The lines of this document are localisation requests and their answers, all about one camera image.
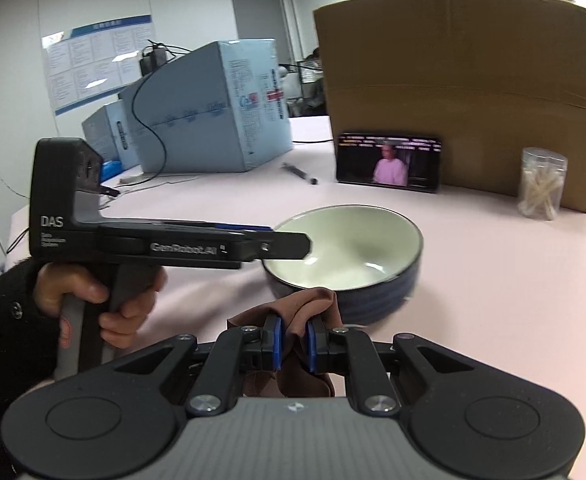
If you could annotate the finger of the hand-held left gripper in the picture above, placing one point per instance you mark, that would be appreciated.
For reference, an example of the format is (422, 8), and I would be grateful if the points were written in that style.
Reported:
(285, 246)
(243, 228)

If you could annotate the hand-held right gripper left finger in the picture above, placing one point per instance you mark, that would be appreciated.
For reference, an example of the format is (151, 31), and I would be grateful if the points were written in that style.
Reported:
(276, 342)

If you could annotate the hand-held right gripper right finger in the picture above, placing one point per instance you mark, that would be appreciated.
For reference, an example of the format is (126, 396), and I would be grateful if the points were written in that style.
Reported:
(312, 347)

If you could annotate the brown cloth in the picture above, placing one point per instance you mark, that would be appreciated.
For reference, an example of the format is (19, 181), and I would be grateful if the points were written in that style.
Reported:
(303, 310)

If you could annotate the dark blue bowl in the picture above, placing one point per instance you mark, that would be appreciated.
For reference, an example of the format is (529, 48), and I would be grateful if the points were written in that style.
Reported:
(353, 240)

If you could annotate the person's left forearm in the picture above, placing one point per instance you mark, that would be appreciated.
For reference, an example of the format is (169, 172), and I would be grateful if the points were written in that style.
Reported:
(3, 340)

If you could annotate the person's left hand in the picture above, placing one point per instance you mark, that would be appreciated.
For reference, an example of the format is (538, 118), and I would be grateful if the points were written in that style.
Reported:
(128, 320)

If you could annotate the black pen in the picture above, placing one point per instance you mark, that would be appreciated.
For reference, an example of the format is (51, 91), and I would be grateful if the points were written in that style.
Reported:
(300, 173)

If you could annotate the small light blue carton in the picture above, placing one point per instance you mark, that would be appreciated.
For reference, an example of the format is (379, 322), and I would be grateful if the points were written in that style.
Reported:
(105, 132)

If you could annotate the large light blue carton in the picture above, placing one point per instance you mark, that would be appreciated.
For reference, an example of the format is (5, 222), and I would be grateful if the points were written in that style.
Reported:
(198, 110)

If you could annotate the black smartphone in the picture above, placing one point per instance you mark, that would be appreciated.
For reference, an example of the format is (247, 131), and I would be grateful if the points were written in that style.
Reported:
(388, 162)

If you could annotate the black power adapter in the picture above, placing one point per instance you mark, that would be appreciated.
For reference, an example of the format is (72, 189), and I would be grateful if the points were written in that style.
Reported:
(154, 59)

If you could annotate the large brown cardboard box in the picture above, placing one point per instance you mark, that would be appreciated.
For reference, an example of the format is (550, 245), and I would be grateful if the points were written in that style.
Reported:
(448, 85)

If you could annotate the clear cotton swab jar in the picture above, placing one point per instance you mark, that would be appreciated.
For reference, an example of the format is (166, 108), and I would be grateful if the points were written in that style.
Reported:
(542, 185)

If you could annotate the wall poster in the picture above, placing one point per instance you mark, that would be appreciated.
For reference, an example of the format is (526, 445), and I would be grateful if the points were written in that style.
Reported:
(88, 60)

